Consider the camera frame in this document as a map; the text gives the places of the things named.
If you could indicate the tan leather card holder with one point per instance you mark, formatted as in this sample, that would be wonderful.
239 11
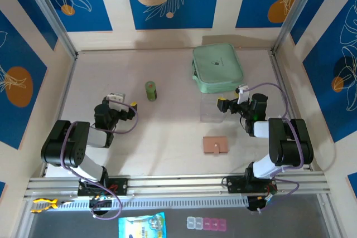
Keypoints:
212 144

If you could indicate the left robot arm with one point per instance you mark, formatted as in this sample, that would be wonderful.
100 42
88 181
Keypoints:
64 143

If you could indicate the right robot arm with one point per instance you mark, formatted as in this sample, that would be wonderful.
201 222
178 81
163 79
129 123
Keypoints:
290 143

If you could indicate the green cylindrical can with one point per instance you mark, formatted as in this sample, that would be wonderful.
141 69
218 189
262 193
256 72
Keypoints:
150 90

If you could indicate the mint green zip pouch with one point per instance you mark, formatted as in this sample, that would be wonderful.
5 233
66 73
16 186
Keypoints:
217 65

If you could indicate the yellow black pliers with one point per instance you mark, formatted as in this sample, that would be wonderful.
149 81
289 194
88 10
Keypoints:
53 203

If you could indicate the blue snack packet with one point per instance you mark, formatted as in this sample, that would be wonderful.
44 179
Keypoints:
142 227

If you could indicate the pink plastic pill box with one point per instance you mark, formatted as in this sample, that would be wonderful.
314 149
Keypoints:
207 224
222 225
215 225

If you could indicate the clear plastic pill box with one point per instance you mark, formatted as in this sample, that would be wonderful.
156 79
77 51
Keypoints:
198 223
190 223

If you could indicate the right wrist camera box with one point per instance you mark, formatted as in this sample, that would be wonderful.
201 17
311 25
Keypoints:
242 97

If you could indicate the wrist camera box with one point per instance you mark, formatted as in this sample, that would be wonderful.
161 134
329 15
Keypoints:
115 98
242 97

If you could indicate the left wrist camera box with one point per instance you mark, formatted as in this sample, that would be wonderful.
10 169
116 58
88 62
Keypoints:
115 98

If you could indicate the aluminium table edge rail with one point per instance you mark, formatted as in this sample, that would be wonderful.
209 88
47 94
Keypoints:
63 101
275 66

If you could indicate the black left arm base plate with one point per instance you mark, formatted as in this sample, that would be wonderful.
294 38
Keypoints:
120 186

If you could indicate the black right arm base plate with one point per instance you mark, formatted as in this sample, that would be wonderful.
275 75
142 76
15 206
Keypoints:
234 185

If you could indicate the aluminium mounting rail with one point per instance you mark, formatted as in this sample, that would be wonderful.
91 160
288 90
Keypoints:
178 183

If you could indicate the aluminium frame post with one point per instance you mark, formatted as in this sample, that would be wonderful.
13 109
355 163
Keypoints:
50 15
293 12

